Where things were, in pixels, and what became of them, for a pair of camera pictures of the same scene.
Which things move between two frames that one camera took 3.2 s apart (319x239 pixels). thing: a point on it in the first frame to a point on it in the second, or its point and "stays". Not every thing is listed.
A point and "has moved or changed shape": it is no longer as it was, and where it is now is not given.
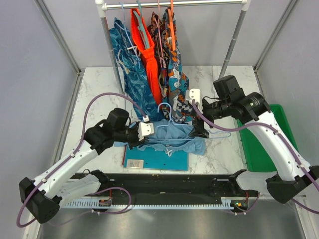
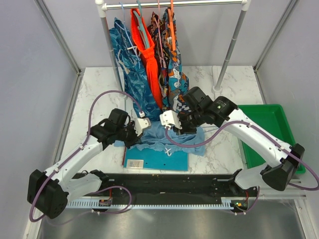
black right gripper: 198,123 to 184,130
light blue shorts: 170,135 stays
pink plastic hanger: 158,13 stays
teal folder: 136,158 stays
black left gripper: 136,141 stays
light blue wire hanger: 228,134 has moved or changed shape
